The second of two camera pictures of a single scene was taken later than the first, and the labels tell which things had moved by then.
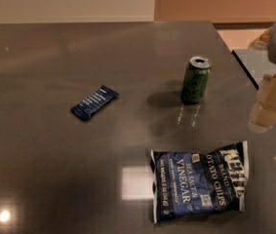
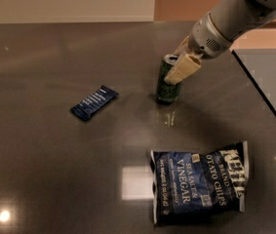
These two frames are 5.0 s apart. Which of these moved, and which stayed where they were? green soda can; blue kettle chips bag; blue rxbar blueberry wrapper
Moved: green soda can
Stayed: blue rxbar blueberry wrapper; blue kettle chips bag
